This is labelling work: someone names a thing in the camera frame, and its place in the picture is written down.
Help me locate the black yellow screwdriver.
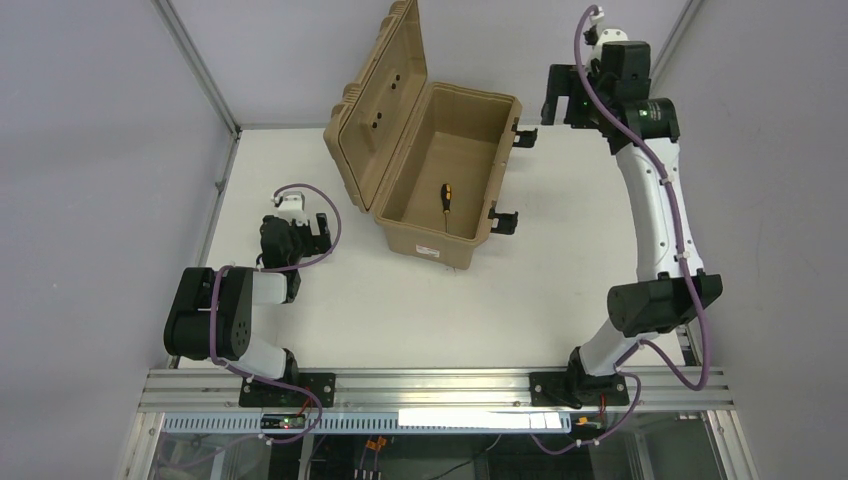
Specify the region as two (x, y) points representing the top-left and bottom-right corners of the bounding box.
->
(440, 183), (452, 233)

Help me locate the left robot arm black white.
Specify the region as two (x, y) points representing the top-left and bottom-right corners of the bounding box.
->
(163, 213), (332, 385)

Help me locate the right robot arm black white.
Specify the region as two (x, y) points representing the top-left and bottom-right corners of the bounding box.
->
(538, 40), (723, 408)

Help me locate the black rear toolbox latch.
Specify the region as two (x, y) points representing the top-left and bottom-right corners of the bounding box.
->
(511, 122), (539, 149)

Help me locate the black toolbox latch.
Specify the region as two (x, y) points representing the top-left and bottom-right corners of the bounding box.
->
(488, 207), (519, 235)
(511, 122), (539, 149)

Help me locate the tan plastic toolbox with lid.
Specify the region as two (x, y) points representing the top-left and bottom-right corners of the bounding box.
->
(323, 1), (522, 269)

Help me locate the black front toolbox latch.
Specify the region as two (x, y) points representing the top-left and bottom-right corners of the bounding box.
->
(488, 207), (519, 235)

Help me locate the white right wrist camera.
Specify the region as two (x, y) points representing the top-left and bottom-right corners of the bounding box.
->
(583, 25), (629, 62)

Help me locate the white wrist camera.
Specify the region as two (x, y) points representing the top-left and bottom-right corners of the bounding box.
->
(272, 190), (309, 226)
(583, 25), (629, 62)

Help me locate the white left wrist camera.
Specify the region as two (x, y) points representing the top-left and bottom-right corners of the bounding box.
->
(272, 190), (309, 226)

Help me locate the aluminium frame post right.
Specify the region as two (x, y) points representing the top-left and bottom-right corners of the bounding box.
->
(651, 0), (705, 91)

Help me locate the aluminium frame post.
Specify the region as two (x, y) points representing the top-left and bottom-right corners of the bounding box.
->
(151, 0), (242, 137)
(651, 0), (705, 91)

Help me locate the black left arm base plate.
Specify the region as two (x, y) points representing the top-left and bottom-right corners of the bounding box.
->
(238, 372), (337, 408)

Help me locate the aluminium front rail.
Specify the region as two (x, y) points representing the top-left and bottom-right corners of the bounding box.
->
(138, 367), (735, 413)

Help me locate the white slotted cable duct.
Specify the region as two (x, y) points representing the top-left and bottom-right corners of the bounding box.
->
(162, 409), (572, 435)

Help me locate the aluminium frame post left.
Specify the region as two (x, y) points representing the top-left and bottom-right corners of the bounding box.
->
(151, 0), (242, 137)

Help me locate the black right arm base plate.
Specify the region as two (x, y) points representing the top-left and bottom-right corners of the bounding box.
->
(528, 371), (630, 409)

